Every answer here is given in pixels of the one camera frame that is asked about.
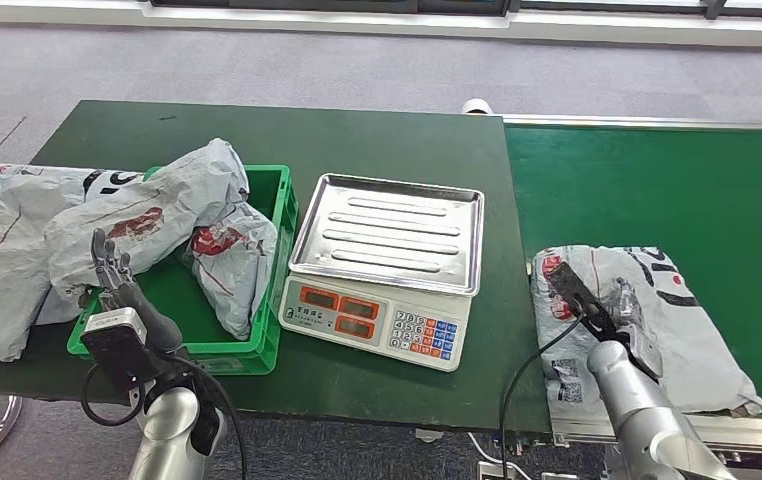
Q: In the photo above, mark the green conveyor belt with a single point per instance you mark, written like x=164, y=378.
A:
x=619, y=172

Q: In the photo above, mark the grey parcel with QR labels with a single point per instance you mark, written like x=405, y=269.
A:
x=692, y=344

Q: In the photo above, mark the white electronic scale steel tray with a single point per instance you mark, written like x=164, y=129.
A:
x=388, y=232

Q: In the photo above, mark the green plastic crate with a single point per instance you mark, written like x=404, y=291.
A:
x=275, y=265

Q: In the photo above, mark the white parcel black print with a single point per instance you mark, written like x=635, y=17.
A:
x=56, y=179

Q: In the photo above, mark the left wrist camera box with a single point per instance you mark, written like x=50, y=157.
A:
x=112, y=338

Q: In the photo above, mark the black window frame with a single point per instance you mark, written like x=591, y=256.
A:
x=328, y=5

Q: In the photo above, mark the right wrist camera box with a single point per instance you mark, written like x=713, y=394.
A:
x=573, y=288

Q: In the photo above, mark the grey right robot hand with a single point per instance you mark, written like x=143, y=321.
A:
x=642, y=344

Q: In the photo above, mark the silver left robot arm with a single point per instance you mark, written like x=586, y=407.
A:
x=169, y=430

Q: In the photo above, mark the dark green table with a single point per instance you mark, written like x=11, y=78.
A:
x=354, y=139

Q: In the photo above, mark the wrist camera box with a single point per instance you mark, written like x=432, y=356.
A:
x=112, y=338
x=573, y=288

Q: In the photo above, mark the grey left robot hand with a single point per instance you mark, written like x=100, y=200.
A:
x=149, y=318

